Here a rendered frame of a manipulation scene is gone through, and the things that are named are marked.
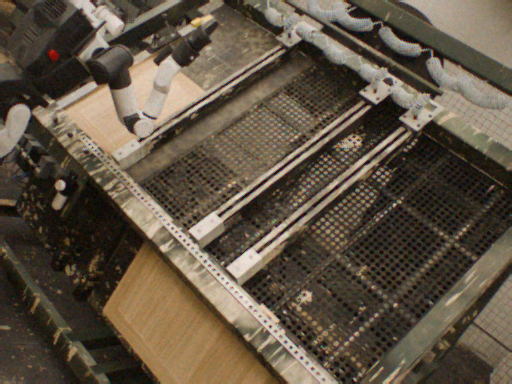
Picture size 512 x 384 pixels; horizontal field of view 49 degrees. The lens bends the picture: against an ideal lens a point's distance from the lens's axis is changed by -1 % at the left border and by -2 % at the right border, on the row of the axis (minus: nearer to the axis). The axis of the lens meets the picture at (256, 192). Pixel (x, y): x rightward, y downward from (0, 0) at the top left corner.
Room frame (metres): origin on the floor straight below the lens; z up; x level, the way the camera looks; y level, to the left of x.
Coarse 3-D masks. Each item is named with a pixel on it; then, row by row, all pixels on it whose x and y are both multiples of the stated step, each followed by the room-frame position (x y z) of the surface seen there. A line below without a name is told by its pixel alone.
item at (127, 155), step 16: (288, 32) 2.80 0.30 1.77; (288, 48) 2.85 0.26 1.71; (256, 64) 2.77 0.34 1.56; (272, 64) 2.80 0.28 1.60; (224, 80) 2.67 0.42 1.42; (240, 80) 2.67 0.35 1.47; (256, 80) 2.76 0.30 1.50; (208, 96) 2.60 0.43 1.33; (224, 96) 2.63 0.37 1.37; (176, 112) 2.50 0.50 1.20; (192, 112) 2.51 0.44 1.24; (208, 112) 2.60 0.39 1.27; (160, 128) 2.45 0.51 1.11; (176, 128) 2.47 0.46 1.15; (128, 144) 2.35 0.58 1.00; (144, 144) 2.36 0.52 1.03; (160, 144) 2.44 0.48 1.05; (128, 160) 2.32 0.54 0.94
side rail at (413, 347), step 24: (504, 240) 2.12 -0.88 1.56; (480, 264) 2.04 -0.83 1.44; (504, 264) 2.05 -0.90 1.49; (456, 288) 1.96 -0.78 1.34; (480, 288) 1.97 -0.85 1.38; (432, 312) 1.89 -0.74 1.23; (456, 312) 1.89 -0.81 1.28; (408, 336) 1.82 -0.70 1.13; (432, 336) 1.82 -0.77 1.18; (384, 360) 1.75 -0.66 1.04; (408, 360) 1.75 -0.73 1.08
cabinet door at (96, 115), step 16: (144, 64) 2.81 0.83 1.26; (144, 80) 2.73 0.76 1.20; (176, 80) 2.73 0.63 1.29; (96, 96) 2.63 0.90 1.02; (144, 96) 2.65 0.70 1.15; (176, 96) 2.66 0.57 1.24; (192, 96) 2.66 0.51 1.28; (80, 112) 2.55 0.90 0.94; (96, 112) 2.56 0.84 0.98; (112, 112) 2.56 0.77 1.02; (96, 128) 2.48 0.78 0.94; (112, 128) 2.49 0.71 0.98; (112, 144) 2.41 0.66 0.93
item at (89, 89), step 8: (208, 24) 3.06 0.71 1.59; (184, 32) 2.97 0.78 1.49; (192, 32) 2.99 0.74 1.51; (176, 40) 2.93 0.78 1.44; (136, 56) 2.82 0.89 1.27; (144, 56) 2.82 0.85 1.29; (152, 56) 2.85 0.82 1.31; (136, 64) 2.79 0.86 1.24; (80, 88) 2.64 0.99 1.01; (88, 88) 2.64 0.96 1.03; (96, 88) 2.65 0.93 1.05; (72, 96) 2.60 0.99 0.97; (80, 96) 2.60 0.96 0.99; (64, 104) 2.56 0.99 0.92; (72, 104) 2.58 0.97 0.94
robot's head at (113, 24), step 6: (102, 12) 2.21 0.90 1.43; (108, 12) 2.23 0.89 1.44; (102, 18) 2.21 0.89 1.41; (108, 18) 2.21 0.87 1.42; (114, 18) 2.21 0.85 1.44; (96, 24) 2.19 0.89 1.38; (108, 24) 2.20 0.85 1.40; (114, 24) 2.20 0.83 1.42; (120, 24) 2.21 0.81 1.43; (102, 30) 2.20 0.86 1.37; (108, 30) 2.21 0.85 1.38; (114, 30) 2.20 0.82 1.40; (120, 30) 2.25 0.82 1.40
